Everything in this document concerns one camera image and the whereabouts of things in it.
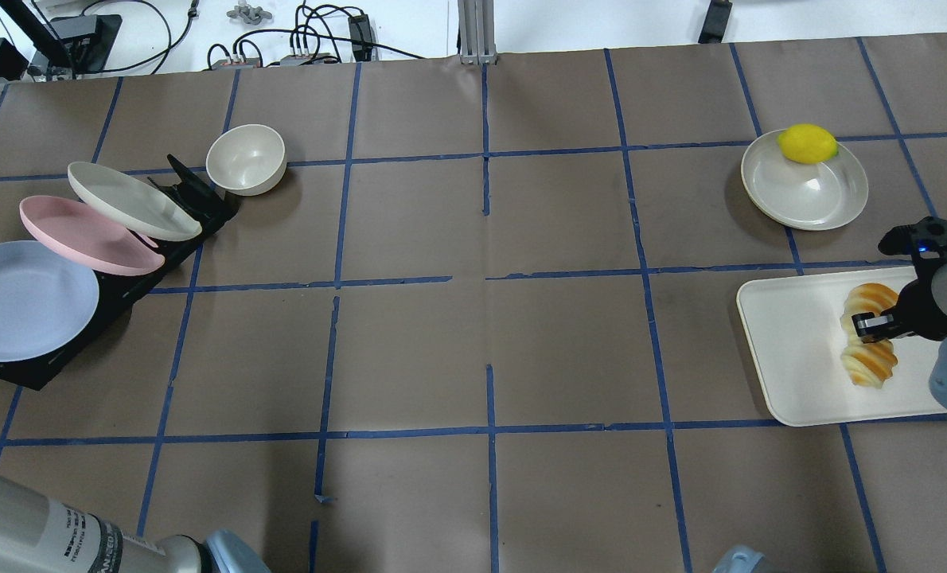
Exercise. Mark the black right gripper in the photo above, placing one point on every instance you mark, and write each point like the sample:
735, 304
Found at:
925, 306

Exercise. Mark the orange striped bread roll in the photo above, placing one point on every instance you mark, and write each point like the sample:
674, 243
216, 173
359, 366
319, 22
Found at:
868, 364

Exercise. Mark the blue round plate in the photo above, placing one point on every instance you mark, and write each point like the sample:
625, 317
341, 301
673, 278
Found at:
45, 300

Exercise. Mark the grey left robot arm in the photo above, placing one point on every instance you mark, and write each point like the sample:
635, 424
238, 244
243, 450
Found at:
380, 433

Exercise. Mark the cream round plate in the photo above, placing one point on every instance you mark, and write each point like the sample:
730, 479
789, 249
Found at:
810, 197

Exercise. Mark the beige plate in rack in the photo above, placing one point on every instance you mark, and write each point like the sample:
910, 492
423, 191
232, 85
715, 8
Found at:
131, 202

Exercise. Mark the pink round plate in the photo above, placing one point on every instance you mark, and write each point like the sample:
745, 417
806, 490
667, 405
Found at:
79, 233

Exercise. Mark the white rectangular tray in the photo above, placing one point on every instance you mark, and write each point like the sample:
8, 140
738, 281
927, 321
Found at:
795, 337

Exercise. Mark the yellow lemon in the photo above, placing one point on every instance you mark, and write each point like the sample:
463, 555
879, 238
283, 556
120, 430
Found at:
808, 144

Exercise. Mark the cream bowl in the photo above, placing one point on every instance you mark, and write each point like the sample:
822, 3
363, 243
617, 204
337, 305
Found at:
247, 160

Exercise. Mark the black dish rack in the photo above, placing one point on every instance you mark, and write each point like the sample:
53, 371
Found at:
118, 294

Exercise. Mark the black device on bench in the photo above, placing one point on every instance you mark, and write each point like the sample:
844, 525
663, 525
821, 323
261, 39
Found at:
64, 48

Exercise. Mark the black bracket at wall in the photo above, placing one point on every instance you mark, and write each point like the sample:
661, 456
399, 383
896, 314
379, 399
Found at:
715, 23

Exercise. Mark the aluminium frame post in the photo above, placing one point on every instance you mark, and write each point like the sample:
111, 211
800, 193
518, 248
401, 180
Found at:
476, 37

